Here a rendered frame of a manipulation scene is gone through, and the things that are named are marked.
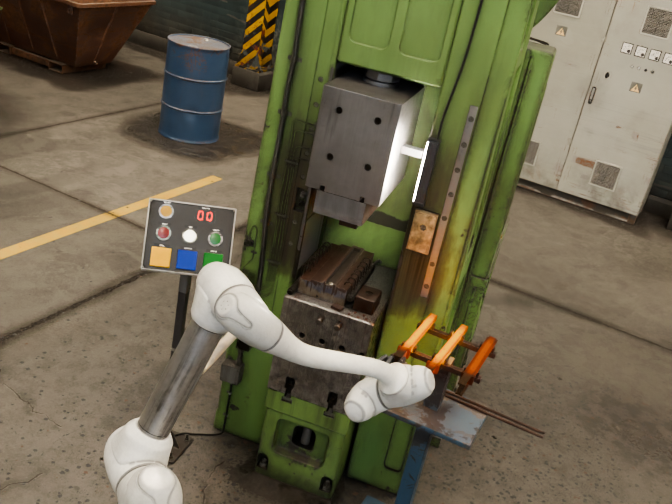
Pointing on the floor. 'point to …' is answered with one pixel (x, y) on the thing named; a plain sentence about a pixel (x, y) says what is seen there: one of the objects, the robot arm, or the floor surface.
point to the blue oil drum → (193, 88)
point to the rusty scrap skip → (69, 30)
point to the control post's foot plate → (179, 446)
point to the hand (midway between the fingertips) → (399, 356)
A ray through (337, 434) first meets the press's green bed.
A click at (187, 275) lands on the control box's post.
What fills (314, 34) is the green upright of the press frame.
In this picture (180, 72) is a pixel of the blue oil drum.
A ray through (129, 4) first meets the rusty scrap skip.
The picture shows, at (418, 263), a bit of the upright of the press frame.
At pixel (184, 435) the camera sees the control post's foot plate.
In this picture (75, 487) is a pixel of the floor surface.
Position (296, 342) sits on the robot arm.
